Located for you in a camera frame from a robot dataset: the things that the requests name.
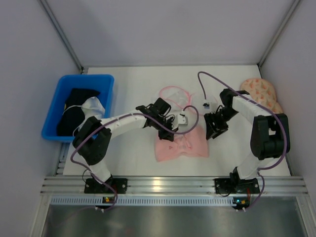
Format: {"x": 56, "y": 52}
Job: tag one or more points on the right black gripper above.
{"x": 212, "y": 126}

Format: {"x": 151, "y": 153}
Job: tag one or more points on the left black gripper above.
{"x": 165, "y": 131}

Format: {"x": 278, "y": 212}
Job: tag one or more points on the pink bra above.
{"x": 192, "y": 144}

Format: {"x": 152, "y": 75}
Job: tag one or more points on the white mesh laundry bag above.
{"x": 177, "y": 97}

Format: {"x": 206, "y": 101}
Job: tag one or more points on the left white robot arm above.
{"x": 93, "y": 138}

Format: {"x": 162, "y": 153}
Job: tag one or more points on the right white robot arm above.
{"x": 269, "y": 139}

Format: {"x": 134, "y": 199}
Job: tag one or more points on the floral padded laundry case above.
{"x": 262, "y": 92}

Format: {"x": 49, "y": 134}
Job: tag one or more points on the blue plastic bin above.
{"x": 102, "y": 83}

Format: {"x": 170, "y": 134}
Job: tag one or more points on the dark navy garment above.
{"x": 78, "y": 96}

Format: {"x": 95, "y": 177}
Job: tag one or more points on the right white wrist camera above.
{"x": 210, "y": 103}

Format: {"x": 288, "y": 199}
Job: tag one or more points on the aluminium mounting rail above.
{"x": 275, "y": 186}

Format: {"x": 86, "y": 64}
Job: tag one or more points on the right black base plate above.
{"x": 226, "y": 186}

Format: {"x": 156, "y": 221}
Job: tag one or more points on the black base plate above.
{"x": 119, "y": 185}
{"x": 226, "y": 186}

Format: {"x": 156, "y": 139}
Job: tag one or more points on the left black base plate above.
{"x": 119, "y": 185}

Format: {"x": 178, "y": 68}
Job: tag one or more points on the slotted cable duct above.
{"x": 144, "y": 201}

